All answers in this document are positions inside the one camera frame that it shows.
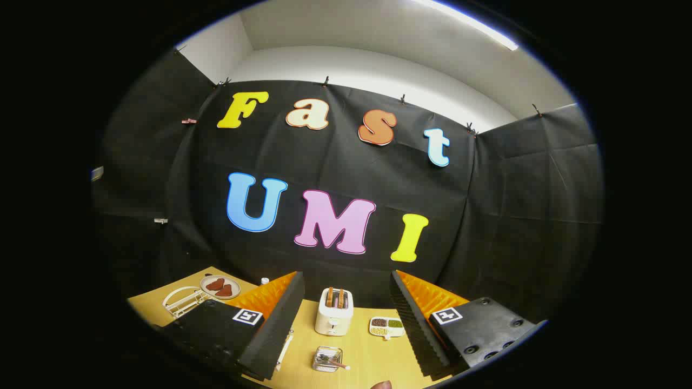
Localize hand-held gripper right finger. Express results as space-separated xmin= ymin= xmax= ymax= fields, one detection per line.
xmin=389 ymin=270 xmax=549 ymax=379

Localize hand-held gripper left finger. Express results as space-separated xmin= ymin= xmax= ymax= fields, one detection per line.
xmin=157 ymin=271 xmax=306 ymax=381

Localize metal wire basket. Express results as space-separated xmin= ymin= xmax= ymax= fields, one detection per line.
xmin=312 ymin=346 xmax=343 ymax=373

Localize white wire dish rack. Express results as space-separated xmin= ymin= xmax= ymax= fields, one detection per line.
xmin=162 ymin=286 xmax=295 ymax=373

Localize small beige oval dish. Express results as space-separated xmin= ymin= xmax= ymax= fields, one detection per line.
xmin=200 ymin=274 xmax=242 ymax=301

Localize white divided tray with beans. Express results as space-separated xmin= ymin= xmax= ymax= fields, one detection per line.
xmin=369 ymin=316 xmax=406 ymax=341

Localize white toaster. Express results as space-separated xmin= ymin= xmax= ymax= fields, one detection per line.
xmin=315 ymin=287 xmax=355 ymax=337

